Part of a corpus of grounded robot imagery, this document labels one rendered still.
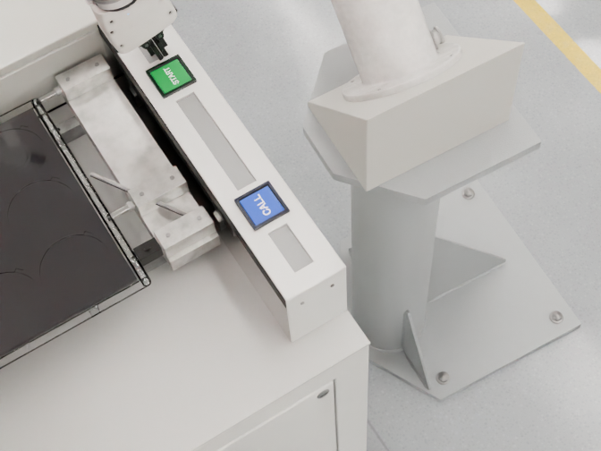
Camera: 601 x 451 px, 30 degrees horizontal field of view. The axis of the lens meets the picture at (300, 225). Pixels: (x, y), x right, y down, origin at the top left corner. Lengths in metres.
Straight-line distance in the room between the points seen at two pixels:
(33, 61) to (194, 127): 0.28
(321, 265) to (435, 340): 1.01
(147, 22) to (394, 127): 0.38
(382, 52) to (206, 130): 0.28
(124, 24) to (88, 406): 0.53
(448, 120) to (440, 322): 0.90
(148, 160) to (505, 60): 0.54
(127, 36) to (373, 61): 0.35
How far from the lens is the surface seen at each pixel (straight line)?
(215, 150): 1.59
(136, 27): 1.59
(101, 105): 1.76
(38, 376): 1.64
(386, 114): 1.56
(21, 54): 1.74
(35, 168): 1.70
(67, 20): 1.76
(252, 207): 1.53
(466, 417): 2.43
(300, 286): 1.48
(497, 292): 2.53
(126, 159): 1.70
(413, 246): 2.03
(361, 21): 1.64
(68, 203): 1.66
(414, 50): 1.65
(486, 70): 1.62
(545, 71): 2.88
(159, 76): 1.67
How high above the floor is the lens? 2.29
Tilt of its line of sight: 61 degrees down
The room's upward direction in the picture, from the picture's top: 5 degrees counter-clockwise
